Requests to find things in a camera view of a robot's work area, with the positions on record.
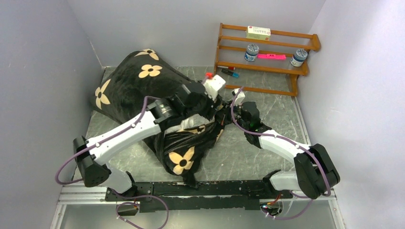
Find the black blue marker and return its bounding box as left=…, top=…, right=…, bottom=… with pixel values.
left=221, top=69, right=239, bottom=78

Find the pink highlighter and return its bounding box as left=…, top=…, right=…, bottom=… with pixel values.
left=257, top=54, right=286, bottom=60

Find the white green box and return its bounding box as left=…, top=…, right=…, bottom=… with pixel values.
left=245, top=26, right=271, bottom=41

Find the right blue white jar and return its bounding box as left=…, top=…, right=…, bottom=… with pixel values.
left=290, top=49, right=308, bottom=67

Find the left blue white jar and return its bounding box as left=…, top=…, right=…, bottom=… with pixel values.
left=244, top=44, right=259, bottom=62

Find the red white marker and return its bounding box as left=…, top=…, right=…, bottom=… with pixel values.
left=218, top=66, right=235, bottom=70

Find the wooden shelf rack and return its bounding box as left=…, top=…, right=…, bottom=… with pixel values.
left=213, top=23, right=321, bottom=97

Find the white pillow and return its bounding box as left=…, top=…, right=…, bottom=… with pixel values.
left=165, top=114, right=214, bottom=134

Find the black pillowcase with beige flowers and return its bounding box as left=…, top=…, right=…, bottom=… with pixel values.
left=93, top=50, right=231, bottom=188

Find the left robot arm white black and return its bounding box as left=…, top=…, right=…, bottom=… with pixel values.
left=74, top=78, right=225, bottom=200

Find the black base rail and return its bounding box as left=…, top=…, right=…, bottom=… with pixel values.
left=105, top=180, right=292, bottom=213

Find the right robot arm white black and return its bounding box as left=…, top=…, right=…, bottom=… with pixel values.
left=231, top=102, right=341, bottom=199

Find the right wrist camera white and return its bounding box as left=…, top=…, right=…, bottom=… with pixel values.
left=232, top=88, right=245, bottom=106

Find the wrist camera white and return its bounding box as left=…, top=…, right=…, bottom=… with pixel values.
left=202, top=73, right=226, bottom=101
left=232, top=88, right=245, bottom=106

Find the blue white jar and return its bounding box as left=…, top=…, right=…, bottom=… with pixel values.
left=290, top=49, right=308, bottom=67
left=244, top=44, right=259, bottom=62

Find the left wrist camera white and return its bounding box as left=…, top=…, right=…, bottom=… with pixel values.
left=202, top=73, right=226, bottom=101

